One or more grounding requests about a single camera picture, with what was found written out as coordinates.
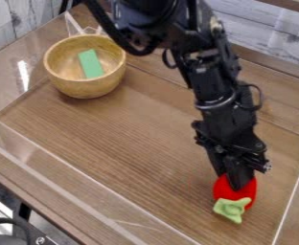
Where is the wooden bowl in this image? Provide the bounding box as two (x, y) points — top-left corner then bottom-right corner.
(43, 34), (126, 99)

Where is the clear acrylic tray wall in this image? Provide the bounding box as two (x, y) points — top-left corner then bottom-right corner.
(0, 18), (299, 245)

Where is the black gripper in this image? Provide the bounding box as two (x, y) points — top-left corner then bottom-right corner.
(192, 121), (271, 191)

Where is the black table leg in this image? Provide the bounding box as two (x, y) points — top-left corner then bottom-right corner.
(16, 203), (31, 220)

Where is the red plush fruit green stem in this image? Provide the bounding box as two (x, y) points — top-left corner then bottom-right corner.
(212, 175), (256, 224)

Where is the green rectangular block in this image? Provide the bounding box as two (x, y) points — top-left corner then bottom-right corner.
(77, 49), (103, 78)

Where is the black cable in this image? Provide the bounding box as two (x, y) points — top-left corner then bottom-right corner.
(0, 217), (31, 245)

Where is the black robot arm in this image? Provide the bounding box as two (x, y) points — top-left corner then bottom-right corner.
(83, 0), (269, 190)

